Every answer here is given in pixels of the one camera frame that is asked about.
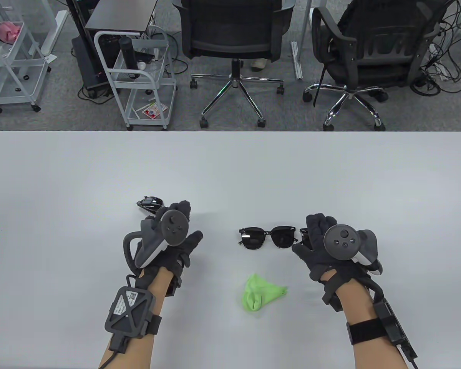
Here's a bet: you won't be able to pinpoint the person's left forearm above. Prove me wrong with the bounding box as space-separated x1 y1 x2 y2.
98 269 176 369

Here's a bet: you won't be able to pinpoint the black sunglasses thin temples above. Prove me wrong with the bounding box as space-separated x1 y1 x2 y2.
238 226 299 251

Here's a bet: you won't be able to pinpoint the black mesh office chair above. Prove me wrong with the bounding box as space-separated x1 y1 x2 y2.
179 0 293 129
302 0 448 132

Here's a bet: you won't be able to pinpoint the black caged tracker white label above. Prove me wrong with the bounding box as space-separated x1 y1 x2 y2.
104 286 163 353

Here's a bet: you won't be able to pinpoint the person's right hand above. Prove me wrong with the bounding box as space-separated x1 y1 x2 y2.
291 214 383 293

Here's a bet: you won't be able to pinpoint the pink cloth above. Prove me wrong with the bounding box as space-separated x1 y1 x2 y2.
0 17 23 43

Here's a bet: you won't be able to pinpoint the tangle of black cables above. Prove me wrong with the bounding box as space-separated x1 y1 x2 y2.
409 0 461 96

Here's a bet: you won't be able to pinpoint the dark brown side table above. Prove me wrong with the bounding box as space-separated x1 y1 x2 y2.
84 0 159 36

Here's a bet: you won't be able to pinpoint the red white packet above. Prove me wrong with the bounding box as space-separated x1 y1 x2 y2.
141 102 169 120

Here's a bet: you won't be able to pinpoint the black aviator sunglasses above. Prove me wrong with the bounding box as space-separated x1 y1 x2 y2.
136 196 166 216

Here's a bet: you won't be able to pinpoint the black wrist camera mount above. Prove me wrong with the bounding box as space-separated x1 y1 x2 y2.
321 268 366 312
164 274 184 298

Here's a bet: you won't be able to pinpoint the black braided glove cable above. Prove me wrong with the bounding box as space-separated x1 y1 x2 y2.
364 276 387 305

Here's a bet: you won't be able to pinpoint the black cylindrical bottle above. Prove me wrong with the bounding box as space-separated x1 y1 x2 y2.
118 37 142 80

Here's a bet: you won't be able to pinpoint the white cart with curved handle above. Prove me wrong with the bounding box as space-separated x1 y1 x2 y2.
93 28 177 132

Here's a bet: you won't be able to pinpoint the white metal shelf cart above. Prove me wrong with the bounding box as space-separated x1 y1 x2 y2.
0 0 51 114

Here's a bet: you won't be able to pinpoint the person's left hand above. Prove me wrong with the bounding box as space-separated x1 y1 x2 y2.
134 200 204 289

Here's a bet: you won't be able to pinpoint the black computer tower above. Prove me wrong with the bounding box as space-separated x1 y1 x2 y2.
71 34 114 97

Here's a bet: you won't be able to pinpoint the white power strip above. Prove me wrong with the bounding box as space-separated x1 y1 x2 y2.
426 58 452 81

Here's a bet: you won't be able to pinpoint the green microfibre cloth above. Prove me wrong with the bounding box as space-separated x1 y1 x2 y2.
241 273 289 312

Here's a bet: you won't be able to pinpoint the black caged tracker with strap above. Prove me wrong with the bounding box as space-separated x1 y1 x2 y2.
345 299 418 361

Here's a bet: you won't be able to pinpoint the white desk leg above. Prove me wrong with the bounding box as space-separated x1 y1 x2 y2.
41 10 69 57
290 0 312 80

